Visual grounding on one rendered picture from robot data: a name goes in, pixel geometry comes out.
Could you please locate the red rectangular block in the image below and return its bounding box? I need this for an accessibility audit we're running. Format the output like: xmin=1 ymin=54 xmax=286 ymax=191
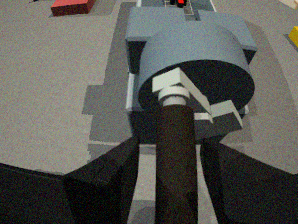
xmin=51 ymin=0 xmax=96 ymax=16

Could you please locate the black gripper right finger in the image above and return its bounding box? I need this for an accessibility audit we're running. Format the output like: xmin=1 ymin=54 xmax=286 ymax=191
xmin=200 ymin=139 xmax=298 ymax=224

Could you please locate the yellow block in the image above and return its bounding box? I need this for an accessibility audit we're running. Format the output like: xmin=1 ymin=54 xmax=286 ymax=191
xmin=289 ymin=26 xmax=298 ymax=48

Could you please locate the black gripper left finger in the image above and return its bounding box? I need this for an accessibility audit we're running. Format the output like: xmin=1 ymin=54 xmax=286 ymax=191
xmin=0 ymin=136 xmax=140 ymax=224

